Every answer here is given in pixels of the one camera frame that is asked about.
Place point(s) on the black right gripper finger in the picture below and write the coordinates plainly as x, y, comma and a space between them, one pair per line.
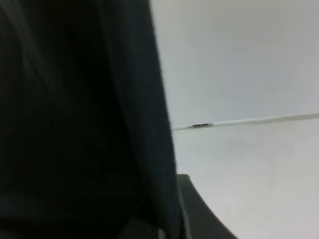
203, 223

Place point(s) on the black short sleeve shirt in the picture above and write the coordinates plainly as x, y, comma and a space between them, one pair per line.
85, 144

